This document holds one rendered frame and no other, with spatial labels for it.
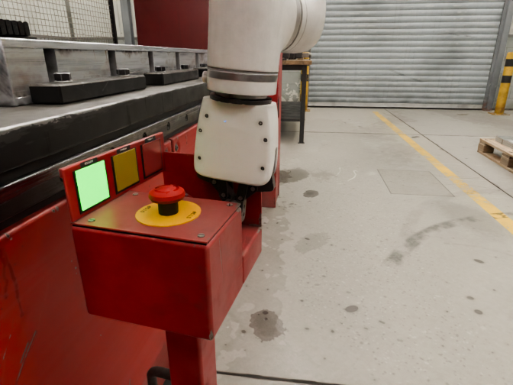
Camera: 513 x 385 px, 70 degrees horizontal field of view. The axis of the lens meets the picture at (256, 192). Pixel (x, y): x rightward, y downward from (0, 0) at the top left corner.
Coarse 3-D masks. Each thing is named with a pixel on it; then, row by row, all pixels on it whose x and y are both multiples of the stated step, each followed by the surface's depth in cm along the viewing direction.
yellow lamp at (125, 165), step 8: (128, 152) 46; (120, 160) 45; (128, 160) 46; (136, 160) 48; (120, 168) 45; (128, 168) 47; (136, 168) 48; (120, 176) 45; (128, 176) 47; (136, 176) 48; (120, 184) 45; (128, 184) 47
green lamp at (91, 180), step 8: (88, 168) 40; (96, 168) 41; (104, 168) 42; (80, 176) 39; (88, 176) 40; (96, 176) 41; (104, 176) 42; (80, 184) 39; (88, 184) 40; (96, 184) 41; (104, 184) 42; (80, 192) 39; (88, 192) 40; (96, 192) 41; (104, 192) 42; (80, 200) 39; (88, 200) 40; (96, 200) 41
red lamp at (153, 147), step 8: (144, 144) 50; (152, 144) 51; (144, 152) 50; (152, 152) 52; (160, 152) 54; (144, 160) 50; (152, 160) 52; (160, 160) 54; (144, 168) 50; (152, 168) 52; (160, 168) 54
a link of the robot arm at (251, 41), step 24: (216, 0) 38; (240, 0) 37; (264, 0) 37; (288, 0) 39; (216, 24) 39; (240, 24) 37; (264, 24) 38; (288, 24) 40; (216, 48) 39; (240, 48) 38; (264, 48) 39; (264, 72) 40
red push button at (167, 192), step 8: (168, 184) 41; (152, 192) 39; (160, 192) 39; (168, 192) 39; (176, 192) 39; (184, 192) 40; (152, 200) 39; (160, 200) 38; (168, 200) 38; (176, 200) 39; (160, 208) 40; (168, 208) 40; (176, 208) 40
